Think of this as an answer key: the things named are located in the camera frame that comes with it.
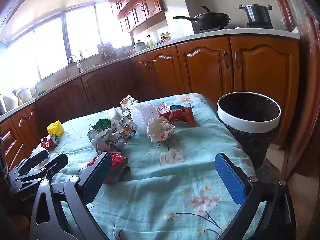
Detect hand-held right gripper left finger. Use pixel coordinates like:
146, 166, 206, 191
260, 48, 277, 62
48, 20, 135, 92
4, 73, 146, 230
29, 151, 113, 240

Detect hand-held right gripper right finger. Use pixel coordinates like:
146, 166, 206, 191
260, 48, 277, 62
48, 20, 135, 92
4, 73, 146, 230
214, 152, 298, 240

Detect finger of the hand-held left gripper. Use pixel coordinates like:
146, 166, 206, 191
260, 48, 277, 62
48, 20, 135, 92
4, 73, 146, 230
16, 154, 69, 183
15, 149, 50, 174

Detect red snack wrapper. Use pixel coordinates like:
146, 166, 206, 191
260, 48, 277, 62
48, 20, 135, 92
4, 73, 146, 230
86, 152, 131, 184

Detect clear plastic cup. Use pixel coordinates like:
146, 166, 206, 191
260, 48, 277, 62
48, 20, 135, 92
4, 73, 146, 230
87, 129, 101, 141

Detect cartoon print wrapper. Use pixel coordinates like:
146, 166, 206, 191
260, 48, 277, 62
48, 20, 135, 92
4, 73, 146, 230
111, 118, 139, 140

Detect black bin with white rim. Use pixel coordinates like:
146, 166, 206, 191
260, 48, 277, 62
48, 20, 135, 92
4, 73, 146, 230
216, 92, 282, 167

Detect white foam fruit net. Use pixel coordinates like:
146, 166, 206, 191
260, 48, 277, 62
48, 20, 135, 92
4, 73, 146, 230
130, 102, 162, 130

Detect white paper bag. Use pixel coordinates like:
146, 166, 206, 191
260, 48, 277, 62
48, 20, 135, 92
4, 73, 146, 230
146, 118, 176, 143

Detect crushed red drink can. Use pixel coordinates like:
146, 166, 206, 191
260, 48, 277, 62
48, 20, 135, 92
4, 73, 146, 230
40, 134, 61, 151

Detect yellow foam fruit net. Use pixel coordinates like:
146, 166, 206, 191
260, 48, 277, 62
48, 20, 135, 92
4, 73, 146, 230
47, 120, 65, 137

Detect grey crumpled plastic wrapper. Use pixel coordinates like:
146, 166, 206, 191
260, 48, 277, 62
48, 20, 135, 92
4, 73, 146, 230
91, 129, 128, 155

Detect green drink carton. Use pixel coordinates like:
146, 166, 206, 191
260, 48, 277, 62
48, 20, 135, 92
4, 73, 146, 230
89, 118, 112, 133

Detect white electric kettle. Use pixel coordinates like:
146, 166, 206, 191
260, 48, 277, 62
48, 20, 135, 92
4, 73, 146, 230
0, 94, 18, 113

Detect white rice cooker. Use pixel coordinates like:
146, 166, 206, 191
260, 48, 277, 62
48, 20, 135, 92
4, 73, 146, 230
16, 87, 35, 103

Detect light blue floral tablecloth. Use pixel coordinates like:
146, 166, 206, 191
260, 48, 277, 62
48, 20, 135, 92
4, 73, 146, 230
32, 92, 273, 240

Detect green foil snack bag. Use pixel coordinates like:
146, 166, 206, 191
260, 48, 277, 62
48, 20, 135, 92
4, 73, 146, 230
119, 95, 139, 119

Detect chrome sink faucet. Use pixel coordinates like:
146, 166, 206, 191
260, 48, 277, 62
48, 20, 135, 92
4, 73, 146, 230
68, 54, 82, 74

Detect kitchen window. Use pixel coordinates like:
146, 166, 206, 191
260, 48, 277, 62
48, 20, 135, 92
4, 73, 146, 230
0, 2, 134, 88

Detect wooden base cabinets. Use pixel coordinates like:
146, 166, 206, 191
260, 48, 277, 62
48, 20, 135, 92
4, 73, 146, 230
0, 35, 301, 172

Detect dish rack with utensils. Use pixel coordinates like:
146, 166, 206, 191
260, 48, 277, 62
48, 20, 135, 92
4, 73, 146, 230
97, 42, 117, 62

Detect white ceramic lidded pot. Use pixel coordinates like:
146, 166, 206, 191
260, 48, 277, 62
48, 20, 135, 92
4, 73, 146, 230
133, 40, 148, 52

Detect white kitchen countertop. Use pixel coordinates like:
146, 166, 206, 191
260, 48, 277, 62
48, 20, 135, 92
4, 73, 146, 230
0, 28, 301, 123

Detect group of condiment bottles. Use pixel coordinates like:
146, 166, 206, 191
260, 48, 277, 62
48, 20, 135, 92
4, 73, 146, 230
158, 31, 173, 43

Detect gas stove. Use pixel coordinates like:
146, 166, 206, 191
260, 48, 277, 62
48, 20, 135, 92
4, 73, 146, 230
199, 23, 275, 34

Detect black wok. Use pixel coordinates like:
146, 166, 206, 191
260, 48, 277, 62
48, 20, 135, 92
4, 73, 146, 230
173, 5, 231, 30

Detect dark grey cooking pot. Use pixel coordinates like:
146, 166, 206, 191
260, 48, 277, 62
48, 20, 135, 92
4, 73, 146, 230
238, 3, 273, 26

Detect wooden door frame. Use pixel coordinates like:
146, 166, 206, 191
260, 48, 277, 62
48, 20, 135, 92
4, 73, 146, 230
269, 0, 320, 177

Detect wooden wall cabinets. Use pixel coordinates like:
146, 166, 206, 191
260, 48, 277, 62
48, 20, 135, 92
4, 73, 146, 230
106, 0, 167, 33

